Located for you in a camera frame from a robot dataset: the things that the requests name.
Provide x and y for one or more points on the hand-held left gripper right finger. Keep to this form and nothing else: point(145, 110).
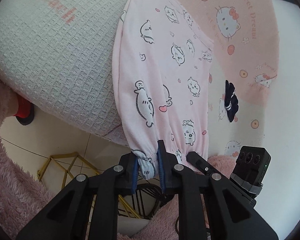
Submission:
point(162, 170)

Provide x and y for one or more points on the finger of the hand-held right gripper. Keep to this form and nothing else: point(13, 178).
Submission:
point(198, 163)

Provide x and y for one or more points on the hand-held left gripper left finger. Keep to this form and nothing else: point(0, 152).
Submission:
point(134, 172)

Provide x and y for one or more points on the pink bear print pajama pants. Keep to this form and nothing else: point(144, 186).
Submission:
point(152, 55)

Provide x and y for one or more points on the navy shorts with white stripes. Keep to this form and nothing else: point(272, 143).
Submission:
point(231, 102)

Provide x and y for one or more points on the red and black object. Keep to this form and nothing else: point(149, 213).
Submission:
point(22, 107)

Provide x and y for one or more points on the pink cat printed blanket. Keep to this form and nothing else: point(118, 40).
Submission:
point(52, 67)

